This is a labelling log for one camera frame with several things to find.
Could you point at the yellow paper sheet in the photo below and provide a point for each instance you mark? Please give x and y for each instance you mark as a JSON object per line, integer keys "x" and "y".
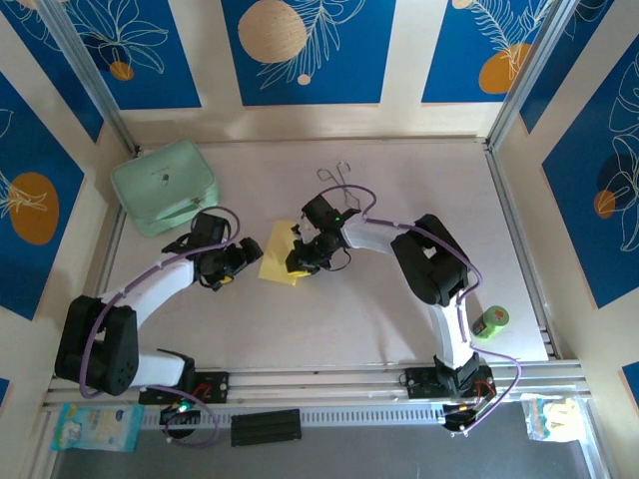
{"x": 274, "y": 254}

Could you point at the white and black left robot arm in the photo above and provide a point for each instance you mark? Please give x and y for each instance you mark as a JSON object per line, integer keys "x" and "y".
{"x": 160, "y": 287}

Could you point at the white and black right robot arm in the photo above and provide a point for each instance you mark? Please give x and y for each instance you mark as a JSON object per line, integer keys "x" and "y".
{"x": 449, "y": 334}

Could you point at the mint green zip pouch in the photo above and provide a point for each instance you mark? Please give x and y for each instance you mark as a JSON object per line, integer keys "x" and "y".
{"x": 160, "y": 184}

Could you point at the black controller board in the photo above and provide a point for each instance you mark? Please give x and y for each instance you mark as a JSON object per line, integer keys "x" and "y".
{"x": 464, "y": 421}
{"x": 180, "y": 424}

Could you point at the black ribbed block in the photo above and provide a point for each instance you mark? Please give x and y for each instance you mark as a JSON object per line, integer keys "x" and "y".
{"x": 267, "y": 428}

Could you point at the blue and white wipes packet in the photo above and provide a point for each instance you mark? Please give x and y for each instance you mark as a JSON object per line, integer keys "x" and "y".
{"x": 95, "y": 429}

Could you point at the clear plastic zip bag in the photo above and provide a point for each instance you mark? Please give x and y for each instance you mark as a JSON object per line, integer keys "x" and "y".
{"x": 554, "y": 419}

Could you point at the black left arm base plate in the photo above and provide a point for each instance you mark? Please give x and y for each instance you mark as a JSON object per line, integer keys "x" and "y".
{"x": 214, "y": 386}

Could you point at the aluminium side rail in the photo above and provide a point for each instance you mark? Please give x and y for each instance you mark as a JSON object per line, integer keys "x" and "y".
{"x": 521, "y": 249}
{"x": 117, "y": 229}

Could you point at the aluminium frame rail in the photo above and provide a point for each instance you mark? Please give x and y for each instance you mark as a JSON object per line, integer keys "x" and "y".
{"x": 324, "y": 381}

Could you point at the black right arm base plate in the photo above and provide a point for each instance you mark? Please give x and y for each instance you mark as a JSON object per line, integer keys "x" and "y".
{"x": 419, "y": 381}

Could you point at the blue floral wall poster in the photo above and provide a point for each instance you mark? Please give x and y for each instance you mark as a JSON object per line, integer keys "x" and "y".
{"x": 30, "y": 149}
{"x": 55, "y": 75}
{"x": 349, "y": 75}
{"x": 459, "y": 50}
{"x": 564, "y": 75}
{"x": 589, "y": 224}
{"x": 170, "y": 75}

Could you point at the aluminium corner post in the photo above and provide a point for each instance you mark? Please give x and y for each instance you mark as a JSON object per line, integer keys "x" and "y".
{"x": 83, "y": 60}
{"x": 537, "y": 60}

